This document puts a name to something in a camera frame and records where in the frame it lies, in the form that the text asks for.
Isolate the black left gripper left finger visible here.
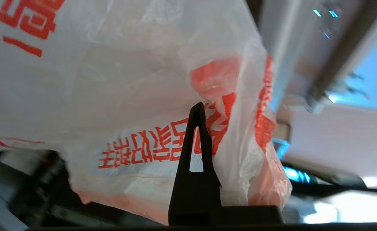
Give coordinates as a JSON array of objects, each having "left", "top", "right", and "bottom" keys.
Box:
[{"left": 169, "top": 102, "right": 222, "bottom": 225}]

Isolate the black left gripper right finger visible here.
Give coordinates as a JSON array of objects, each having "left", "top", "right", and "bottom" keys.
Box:
[{"left": 222, "top": 205, "right": 284, "bottom": 225}]

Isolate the white bag with cartoon print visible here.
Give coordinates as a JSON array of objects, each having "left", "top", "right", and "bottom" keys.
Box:
[{"left": 0, "top": 0, "right": 293, "bottom": 225}]

